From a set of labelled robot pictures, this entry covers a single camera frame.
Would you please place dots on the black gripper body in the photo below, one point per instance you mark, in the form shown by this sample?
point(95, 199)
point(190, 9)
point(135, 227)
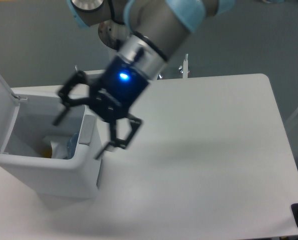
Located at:
point(117, 88)

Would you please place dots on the clear crushed plastic bottle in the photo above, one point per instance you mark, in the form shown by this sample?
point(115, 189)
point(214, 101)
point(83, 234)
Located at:
point(71, 145)

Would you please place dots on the clear plastic wrapper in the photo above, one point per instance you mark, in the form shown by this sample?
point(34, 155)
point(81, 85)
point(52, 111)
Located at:
point(58, 145)

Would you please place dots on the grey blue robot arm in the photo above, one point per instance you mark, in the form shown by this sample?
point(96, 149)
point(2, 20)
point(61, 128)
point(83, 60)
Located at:
point(157, 29)

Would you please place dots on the yellow trash in can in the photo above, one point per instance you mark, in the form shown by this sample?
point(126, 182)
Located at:
point(47, 152)

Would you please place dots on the white trash can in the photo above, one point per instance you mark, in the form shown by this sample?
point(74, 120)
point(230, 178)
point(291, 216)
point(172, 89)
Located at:
point(76, 177)

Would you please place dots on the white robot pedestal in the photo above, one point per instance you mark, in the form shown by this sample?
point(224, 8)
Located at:
point(113, 36)

